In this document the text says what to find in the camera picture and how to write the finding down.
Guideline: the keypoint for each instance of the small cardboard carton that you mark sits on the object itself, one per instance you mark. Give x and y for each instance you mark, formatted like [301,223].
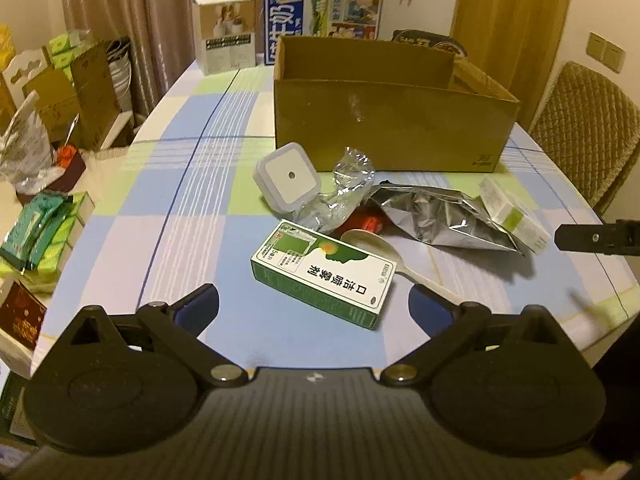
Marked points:
[55,105]

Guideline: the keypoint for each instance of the blue milk carton case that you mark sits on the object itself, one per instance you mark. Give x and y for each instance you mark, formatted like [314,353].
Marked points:
[320,10]

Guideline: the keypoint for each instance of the light green boxes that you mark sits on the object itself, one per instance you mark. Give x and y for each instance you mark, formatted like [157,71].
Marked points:
[65,47]

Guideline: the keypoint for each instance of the gold curtain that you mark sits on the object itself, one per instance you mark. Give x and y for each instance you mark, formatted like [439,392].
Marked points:
[510,10]

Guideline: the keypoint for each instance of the clear plastic packaging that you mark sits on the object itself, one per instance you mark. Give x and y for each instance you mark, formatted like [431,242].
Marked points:
[340,195]

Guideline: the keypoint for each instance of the crumpled silver plastic bag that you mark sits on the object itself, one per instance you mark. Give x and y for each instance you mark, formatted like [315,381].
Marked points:
[25,145]

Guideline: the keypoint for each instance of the quilted beige chair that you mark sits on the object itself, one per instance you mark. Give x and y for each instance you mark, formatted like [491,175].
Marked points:
[575,120]

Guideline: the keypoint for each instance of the white square night light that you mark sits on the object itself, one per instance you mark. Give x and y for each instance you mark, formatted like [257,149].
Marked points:
[287,175]

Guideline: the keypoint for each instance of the white box with photo print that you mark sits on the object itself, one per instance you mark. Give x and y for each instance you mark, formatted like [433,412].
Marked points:
[225,35]

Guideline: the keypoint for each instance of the white carved chair back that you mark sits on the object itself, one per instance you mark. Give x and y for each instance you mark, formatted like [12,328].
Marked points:
[27,67]

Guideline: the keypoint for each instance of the red candy packet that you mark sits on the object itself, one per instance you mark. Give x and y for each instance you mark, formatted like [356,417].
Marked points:
[367,221]

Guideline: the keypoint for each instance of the brown cardboard box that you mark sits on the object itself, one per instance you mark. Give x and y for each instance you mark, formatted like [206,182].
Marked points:
[390,125]

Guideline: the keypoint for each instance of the yellow plastic bag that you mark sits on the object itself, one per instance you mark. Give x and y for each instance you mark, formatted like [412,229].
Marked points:
[5,45]

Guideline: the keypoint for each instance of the dark round tin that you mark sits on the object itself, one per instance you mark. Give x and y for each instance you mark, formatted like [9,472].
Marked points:
[430,40]

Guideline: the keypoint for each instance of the silver foil bag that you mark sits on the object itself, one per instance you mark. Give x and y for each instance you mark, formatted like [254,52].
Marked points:
[450,220]

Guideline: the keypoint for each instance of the green and white medicine box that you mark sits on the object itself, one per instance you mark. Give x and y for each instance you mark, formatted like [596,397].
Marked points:
[325,270]

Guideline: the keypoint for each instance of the dark red box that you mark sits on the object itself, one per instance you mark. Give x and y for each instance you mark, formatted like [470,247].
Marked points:
[60,175]

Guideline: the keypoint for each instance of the dark brown gold print box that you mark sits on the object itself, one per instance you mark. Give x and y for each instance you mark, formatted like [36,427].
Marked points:
[20,315]

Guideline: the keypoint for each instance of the white plastic spoon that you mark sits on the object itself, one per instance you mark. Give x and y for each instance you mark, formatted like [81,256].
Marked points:
[370,245]

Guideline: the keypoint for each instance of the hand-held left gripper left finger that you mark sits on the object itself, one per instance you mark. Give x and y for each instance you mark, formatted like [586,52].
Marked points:
[197,307]

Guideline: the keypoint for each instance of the small white green box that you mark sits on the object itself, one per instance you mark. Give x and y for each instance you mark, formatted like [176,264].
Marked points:
[515,215]

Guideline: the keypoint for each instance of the gold wall light switch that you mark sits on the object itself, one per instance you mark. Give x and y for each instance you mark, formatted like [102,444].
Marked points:
[606,51]

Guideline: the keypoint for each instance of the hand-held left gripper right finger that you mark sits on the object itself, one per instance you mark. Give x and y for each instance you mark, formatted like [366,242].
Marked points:
[427,310]

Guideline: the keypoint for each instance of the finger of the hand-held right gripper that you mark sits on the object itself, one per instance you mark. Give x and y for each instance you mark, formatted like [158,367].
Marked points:
[580,237]

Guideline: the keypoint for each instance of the pile of green packets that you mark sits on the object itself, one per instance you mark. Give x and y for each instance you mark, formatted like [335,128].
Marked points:
[45,230]

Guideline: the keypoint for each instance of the brown paper bag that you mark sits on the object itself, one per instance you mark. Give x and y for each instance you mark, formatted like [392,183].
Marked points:
[95,95]

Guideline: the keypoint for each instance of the checked cloth desktop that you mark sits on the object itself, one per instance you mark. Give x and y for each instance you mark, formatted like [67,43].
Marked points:
[200,160]

